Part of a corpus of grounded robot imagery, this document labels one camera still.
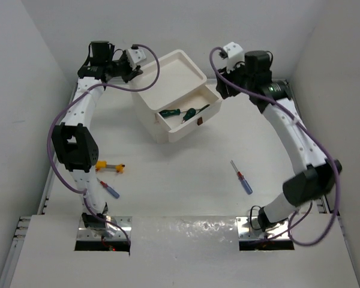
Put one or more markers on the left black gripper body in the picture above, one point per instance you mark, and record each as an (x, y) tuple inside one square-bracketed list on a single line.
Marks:
[(122, 68)]

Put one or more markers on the white pull-out drawer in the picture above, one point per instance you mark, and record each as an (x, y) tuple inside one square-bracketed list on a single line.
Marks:
[(195, 120)]

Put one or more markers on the white drawer cabinet box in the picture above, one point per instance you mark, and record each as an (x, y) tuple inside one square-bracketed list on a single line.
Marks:
[(179, 86)]

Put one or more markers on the long green screwdriver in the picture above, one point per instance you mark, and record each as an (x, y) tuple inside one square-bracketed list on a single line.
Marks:
[(171, 112)]

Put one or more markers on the small stubby green screwdriver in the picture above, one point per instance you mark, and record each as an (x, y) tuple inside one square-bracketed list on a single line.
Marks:
[(189, 114)]

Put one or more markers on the red blue screwdriver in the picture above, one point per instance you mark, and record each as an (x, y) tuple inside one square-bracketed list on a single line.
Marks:
[(242, 180), (109, 189)]

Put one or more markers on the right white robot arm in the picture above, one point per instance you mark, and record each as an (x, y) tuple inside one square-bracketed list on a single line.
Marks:
[(316, 171)]

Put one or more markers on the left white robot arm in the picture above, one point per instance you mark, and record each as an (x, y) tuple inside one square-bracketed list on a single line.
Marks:
[(69, 136)]

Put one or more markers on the yellow clamp tool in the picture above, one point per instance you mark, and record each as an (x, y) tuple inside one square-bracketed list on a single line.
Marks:
[(104, 165)]

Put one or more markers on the white front cover board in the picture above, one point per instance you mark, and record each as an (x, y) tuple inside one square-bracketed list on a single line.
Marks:
[(175, 252)]

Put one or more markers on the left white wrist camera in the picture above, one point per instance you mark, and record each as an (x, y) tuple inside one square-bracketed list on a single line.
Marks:
[(135, 57)]

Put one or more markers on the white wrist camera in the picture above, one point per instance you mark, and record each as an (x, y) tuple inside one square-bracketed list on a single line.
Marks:
[(235, 56), (135, 57)]

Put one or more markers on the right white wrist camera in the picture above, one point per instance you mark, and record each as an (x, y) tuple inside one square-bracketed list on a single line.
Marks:
[(235, 56)]

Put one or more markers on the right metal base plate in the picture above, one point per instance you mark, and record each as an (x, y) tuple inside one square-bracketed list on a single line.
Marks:
[(249, 230)]

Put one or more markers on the metal base plate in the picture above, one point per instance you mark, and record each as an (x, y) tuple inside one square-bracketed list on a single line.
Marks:
[(108, 231), (249, 230)]

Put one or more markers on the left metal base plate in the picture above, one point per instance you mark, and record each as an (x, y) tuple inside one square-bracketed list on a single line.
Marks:
[(108, 231)]

